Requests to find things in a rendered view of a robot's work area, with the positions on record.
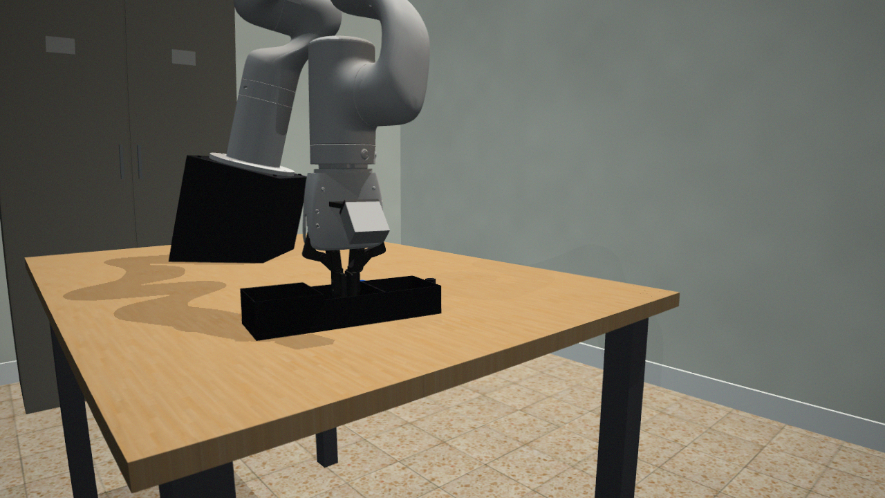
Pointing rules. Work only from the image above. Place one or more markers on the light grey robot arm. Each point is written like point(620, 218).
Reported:
point(350, 94)

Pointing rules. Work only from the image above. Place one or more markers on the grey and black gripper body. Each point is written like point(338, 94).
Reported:
point(325, 228)

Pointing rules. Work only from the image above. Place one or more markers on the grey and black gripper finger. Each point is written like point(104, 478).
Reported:
point(356, 264)
point(332, 260)

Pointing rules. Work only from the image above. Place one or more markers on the black three-compartment bin rack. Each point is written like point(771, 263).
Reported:
point(380, 300)

